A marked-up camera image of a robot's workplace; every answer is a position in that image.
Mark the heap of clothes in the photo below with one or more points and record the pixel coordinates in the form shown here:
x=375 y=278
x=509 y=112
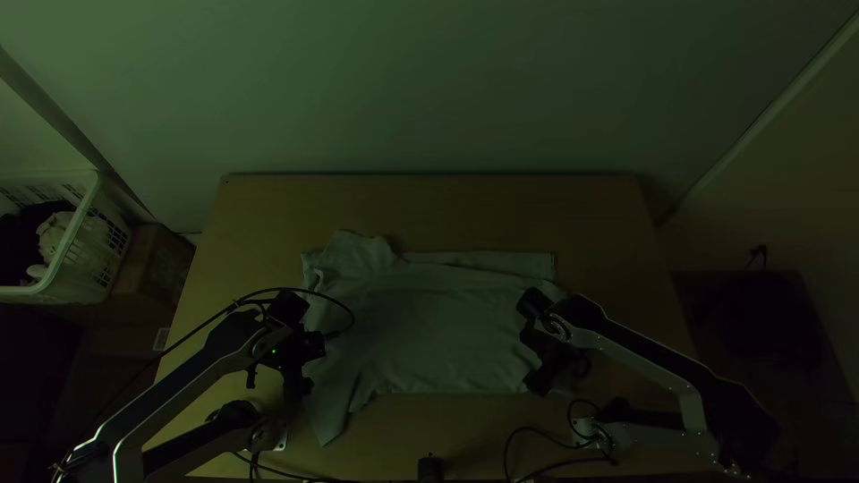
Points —
x=30 y=238

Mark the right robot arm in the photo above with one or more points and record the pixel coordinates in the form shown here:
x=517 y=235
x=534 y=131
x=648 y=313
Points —
x=644 y=352

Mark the white t-shirt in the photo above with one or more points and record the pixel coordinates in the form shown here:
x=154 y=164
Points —
x=429 y=329

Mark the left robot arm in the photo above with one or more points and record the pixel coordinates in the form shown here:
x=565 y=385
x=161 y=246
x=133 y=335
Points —
x=168 y=389

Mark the white laundry basket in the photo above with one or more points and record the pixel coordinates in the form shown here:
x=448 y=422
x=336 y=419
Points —
x=101 y=248

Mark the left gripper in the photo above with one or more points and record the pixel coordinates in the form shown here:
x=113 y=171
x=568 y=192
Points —
x=298 y=350

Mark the brown cardboard box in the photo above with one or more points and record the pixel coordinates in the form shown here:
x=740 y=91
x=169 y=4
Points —
x=158 y=268

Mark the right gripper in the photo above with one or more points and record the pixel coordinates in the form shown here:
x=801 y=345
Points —
x=557 y=362

